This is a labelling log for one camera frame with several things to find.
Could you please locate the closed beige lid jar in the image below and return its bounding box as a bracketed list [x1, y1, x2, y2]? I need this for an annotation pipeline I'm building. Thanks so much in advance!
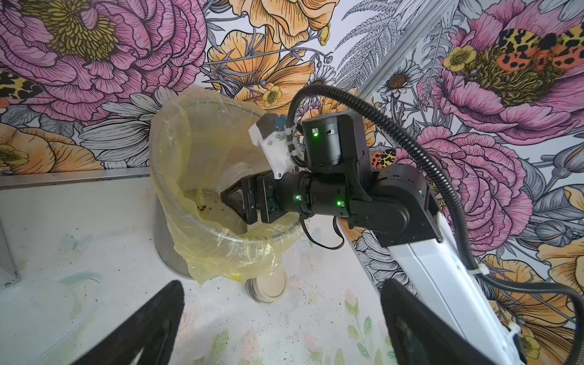
[246, 268, 287, 304]

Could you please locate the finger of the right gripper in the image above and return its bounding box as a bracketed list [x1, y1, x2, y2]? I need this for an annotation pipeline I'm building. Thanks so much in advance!
[221, 177, 249, 219]

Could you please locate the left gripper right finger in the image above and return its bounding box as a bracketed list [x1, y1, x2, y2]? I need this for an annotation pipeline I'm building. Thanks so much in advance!
[381, 279, 488, 364]

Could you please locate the clear jar beige lid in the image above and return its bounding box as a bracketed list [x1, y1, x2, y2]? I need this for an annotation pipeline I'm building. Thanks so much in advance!
[215, 162, 272, 205]

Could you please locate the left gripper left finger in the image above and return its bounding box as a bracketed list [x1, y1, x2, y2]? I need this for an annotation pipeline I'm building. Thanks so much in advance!
[74, 280, 185, 364]

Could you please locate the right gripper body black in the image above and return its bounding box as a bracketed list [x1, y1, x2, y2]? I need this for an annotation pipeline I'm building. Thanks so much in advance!
[241, 172, 285, 224]

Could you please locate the clear plastic bowl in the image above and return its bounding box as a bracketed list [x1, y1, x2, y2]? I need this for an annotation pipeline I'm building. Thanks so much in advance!
[1, 272, 105, 364]

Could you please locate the silver first aid case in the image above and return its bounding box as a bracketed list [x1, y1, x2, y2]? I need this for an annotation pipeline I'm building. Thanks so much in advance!
[0, 228, 20, 289]

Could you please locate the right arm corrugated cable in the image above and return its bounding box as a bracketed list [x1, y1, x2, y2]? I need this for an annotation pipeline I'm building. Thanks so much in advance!
[286, 83, 584, 365]

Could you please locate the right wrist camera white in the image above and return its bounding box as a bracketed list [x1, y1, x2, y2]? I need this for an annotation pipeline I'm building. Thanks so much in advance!
[248, 113, 297, 179]

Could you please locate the yellow bin liner bag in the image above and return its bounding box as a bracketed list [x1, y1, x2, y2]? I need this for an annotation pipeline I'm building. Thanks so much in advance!
[149, 85, 307, 284]

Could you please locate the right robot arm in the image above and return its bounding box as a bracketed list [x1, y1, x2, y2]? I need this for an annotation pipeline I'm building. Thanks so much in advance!
[221, 112, 527, 364]

